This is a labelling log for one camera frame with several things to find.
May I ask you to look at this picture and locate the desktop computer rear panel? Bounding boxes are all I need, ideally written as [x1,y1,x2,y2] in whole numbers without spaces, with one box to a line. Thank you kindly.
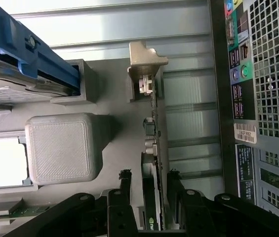
[208,0,279,224]

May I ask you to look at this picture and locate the hard disk in blue caddy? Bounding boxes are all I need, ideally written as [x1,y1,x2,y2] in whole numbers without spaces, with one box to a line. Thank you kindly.
[0,0,82,104]

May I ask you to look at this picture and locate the silver CPU chip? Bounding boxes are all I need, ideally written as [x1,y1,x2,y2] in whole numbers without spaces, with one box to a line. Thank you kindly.
[0,137,29,190]

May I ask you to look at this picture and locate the green RAM stick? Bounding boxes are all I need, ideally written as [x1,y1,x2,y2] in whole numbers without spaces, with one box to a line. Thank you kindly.
[0,199,51,220]

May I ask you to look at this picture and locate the white barcode sticker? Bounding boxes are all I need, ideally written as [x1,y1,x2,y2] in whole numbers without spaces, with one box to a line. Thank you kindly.
[234,122,258,144]

